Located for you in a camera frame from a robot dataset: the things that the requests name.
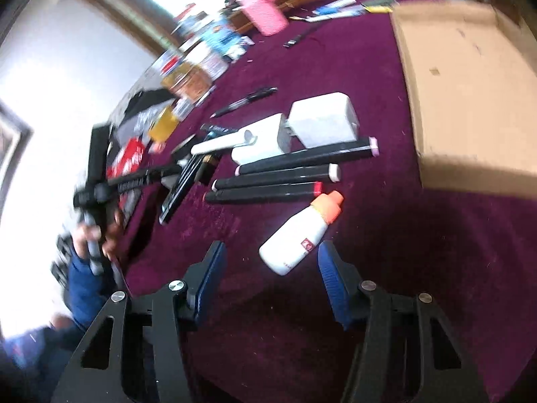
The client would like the black pen on cloth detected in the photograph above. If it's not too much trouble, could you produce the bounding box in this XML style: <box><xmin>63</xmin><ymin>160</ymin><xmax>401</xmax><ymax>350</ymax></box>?
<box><xmin>283</xmin><ymin>24</ymin><xmax>321</xmax><ymax>49</ymax></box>

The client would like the person's left hand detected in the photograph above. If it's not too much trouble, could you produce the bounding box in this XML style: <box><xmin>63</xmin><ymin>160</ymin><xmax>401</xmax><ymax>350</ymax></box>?
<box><xmin>72</xmin><ymin>209</ymin><xmax>123</xmax><ymax>261</ymax></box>

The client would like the green marker pen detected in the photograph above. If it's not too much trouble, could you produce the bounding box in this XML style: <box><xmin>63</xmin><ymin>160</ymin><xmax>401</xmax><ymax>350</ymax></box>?
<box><xmin>361</xmin><ymin>0</ymin><xmax>397</xmax><ymax>7</ymax></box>

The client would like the black gold lipstick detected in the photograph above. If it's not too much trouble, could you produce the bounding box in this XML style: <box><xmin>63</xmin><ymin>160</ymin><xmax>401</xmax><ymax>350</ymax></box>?
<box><xmin>195</xmin><ymin>154</ymin><xmax>220</xmax><ymax>186</ymax></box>

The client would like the white bottle orange cap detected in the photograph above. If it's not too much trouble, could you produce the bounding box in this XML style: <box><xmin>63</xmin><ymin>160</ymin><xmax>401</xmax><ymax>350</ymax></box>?
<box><xmin>258</xmin><ymin>191</ymin><xmax>344</xmax><ymax>276</ymax></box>

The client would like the brown tea tin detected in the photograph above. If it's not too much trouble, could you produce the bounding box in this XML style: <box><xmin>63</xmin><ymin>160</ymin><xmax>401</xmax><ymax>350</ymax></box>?
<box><xmin>161</xmin><ymin>59</ymin><xmax>212</xmax><ymax>104</ymax></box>

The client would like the maroon velvet table cloth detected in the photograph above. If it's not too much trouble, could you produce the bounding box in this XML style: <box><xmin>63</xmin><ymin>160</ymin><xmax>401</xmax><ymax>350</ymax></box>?
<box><xmin>122</xmin><ymin>0</ymin><xmax>536</xmax><ymax>402</ymax></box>

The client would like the white charger with prongs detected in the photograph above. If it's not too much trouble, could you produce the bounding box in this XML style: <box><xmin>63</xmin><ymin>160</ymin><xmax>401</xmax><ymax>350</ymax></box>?
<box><xmin>231</xmin><ymin>113</ymin><xmax>291</xmax><ymax>166</ymax></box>

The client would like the blue lighter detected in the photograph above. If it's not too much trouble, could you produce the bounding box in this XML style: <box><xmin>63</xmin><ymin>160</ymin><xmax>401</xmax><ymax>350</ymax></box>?
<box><xmin>313</xmin><ymin>0</ymin><xmax>356</xmax><ymax>15</ymax></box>

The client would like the pink knitted cup holder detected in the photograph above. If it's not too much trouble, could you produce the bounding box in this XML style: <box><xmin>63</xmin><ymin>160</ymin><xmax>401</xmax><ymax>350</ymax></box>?
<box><xmin>239</xmin><ymin>0</ymin><xmax>289</xmax><ymax>37</ymax></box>

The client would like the black marker white cap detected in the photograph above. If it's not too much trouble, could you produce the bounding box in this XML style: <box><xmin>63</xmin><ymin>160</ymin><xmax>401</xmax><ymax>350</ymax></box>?
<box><xmin>211</xmin><ymin>164</ymin><xmax>341</xmax><ymax>191</ymax></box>

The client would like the black ballpoint pen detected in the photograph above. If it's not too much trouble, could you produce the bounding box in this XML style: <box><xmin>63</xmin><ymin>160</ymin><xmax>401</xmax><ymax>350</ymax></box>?
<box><xmin>210</xmin><ymin>86</ymin><xmax>279</xmax><ymax>118</ymax></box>

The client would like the brown cardboard box tray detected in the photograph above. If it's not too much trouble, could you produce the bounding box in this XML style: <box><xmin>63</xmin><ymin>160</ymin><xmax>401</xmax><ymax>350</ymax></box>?
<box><xmin>390</xmin><ymin>0</ymin><xmax>536</xmax><ymax>198</ymax></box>

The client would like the white tube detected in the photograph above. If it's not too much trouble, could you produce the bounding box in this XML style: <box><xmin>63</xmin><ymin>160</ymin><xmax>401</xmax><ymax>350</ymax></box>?
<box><xmin>190</xmin><ymin>129</ymin><xmax>257</xmax><ymax>155</ymax></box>

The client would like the framed wall picture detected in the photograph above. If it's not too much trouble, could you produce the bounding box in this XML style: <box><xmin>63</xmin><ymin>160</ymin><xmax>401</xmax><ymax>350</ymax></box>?
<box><xmin>0</xmin><ymin>103</ymin><xmax>33</xmax><ymax>214</ymax></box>

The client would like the red paper bag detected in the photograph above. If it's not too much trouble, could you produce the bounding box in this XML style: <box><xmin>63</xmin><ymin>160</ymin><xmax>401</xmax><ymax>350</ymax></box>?
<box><xmin>106</xmin><ymin>138</ymin><xmax>146</xmax><ymax>179</ymax></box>

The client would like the blue sleeve forearm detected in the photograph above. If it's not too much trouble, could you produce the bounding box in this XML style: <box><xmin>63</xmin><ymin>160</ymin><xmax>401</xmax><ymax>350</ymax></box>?
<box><xmin>67</xmin><ymin>248</ymin><xmax>115</xmax><ymax>331</ymax></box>

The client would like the white power adapter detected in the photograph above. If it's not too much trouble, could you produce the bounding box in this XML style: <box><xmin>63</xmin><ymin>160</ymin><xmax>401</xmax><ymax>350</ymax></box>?
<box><xmin>287</xmin><ymin>92</ymin><xmax>359</xmax><ymax>148</ymax></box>

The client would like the black marker red cap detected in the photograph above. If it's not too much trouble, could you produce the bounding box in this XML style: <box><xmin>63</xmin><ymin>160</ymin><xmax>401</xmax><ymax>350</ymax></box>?
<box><xmin>203</xmin><ymin>181</ymin><xmax>323</xmax><ymax>204</ymax></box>

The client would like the white pen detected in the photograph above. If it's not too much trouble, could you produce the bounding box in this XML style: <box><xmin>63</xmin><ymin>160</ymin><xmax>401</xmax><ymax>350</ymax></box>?
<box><xmin>289</xmin><ymin>7</ymin><xmax>366</xmax><ymax>24</ymax></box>

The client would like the black marker pink cap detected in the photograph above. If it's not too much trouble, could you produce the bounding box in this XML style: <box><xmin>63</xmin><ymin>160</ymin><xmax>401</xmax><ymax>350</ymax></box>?
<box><xmin>235</xmin><ymin>136</ymin><xmax>380</xmax><ymax>177</ymax></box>

